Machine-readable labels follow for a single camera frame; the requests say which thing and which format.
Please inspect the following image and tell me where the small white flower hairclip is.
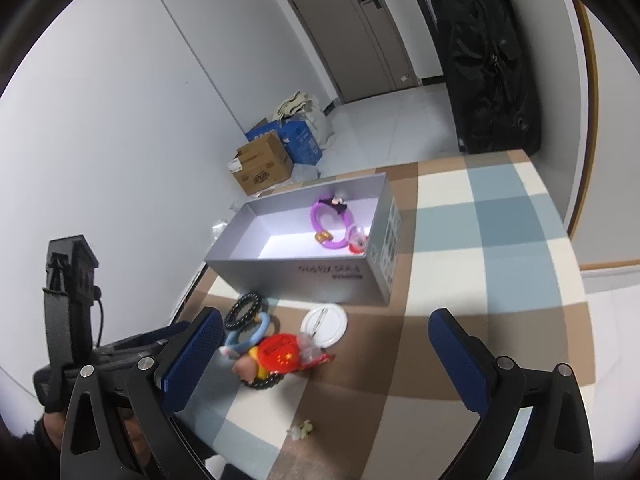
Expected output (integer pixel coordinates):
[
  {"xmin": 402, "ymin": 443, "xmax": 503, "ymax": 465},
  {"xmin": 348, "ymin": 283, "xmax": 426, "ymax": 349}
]
[{"xmin": 286, "ymin": 419, "xmax": 314, "ymax": 441}]

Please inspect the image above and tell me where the checkered plaid tablecloth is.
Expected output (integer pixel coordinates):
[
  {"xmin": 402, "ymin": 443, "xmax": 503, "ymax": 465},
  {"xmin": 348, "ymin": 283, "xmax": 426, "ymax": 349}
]
[{"xmin": 180, "ymin": 151, "xmax": 596, "ymax": 479}]

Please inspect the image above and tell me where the white plastic bag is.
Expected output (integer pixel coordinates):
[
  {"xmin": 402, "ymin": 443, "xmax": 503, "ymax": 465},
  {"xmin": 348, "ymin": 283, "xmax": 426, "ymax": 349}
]
[{"xmin": 302, "ymin": 101, "xmax": 334, "ymax": 150}]

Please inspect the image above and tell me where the pink clear charm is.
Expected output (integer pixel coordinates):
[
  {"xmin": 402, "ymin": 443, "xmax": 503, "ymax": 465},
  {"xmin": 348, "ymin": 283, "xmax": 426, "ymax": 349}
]
[{"xmin": 346, "ymin": 224, "xmax": 369, "ymax": 255}]

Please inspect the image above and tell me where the white round badge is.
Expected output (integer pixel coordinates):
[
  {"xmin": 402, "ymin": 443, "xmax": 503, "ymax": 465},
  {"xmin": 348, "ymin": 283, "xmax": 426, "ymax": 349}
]
[{"xmin": 300, "ymin": 304, "xmax": 348, "ymax": 349}]

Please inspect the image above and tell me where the light blue ring bracelet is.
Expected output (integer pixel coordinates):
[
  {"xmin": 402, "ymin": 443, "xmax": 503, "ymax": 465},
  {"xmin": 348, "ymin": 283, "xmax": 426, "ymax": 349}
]
[{"xmin": 219, "ymin": 311, "xmax": 274, "ymax": 361}]

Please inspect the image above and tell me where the grey cardboard storage box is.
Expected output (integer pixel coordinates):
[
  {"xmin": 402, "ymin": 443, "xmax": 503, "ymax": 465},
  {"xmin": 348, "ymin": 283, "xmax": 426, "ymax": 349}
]
[{"xmin": 205, "ymin": 174, "xmax": 401, "ymax": 306}]

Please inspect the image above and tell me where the black backpack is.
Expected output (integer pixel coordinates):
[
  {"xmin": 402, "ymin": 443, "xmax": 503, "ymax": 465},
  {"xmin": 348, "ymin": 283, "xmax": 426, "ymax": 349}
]
[{"xmin": 431, "ymin": 0, "xmax": 541, "ymax": 155}]

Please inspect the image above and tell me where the purple ring bracelet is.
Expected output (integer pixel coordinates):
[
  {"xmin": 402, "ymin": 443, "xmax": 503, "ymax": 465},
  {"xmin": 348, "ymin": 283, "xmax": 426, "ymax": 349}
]
[{"xmin": 310, "ymin": 196, "xmax": 358, "ymax": 252}]

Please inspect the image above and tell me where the large black bead bracelet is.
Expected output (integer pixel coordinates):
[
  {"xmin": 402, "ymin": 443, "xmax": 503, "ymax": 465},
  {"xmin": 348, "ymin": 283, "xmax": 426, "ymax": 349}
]
[{"xmin": 240, "ymin": 368, "xmax": 286, "ymax": 392}]

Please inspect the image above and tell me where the pink pig doll keychain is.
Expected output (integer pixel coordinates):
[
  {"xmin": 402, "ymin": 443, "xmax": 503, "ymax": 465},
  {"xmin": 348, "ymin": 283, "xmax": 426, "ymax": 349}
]
[{"xmin": 232, "ymin": 347, "xmax": 270, "ymax": 385}]

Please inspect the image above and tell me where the blue cardboard box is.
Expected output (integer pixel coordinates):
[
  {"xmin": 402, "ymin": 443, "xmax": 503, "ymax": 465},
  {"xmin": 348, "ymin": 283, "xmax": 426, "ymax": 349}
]
[{"xmin": 245, "ymin": 120, "xmax": 322, "ymax": 166}]

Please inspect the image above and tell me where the folded beige cloth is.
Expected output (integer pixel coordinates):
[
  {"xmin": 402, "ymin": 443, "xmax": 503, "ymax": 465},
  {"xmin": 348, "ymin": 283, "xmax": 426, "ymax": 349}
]
[{"xmin": 272, "ymin": 91, "xmax": 319, "ymax": 122}]

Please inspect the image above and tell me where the person's left hand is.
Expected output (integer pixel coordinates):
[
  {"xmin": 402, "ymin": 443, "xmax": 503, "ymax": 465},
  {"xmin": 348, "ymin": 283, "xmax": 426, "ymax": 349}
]
[{"xmin": 42, "ymin": 393, "xmax": 151, "ymax": 479}]

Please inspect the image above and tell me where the grey brown door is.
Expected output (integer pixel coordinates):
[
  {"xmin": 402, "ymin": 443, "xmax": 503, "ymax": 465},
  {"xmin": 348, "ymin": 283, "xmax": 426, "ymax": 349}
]
[{"xmin": 288, "ymin": 0, "xmax": 420, "ymax": 103}]

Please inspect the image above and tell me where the brown cardboard box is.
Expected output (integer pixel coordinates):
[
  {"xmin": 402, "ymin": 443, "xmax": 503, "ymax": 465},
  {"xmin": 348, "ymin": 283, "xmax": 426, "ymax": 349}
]
[{"xmin": 228, "ymin": 131, "xmax": 293, "ymax": 195}]

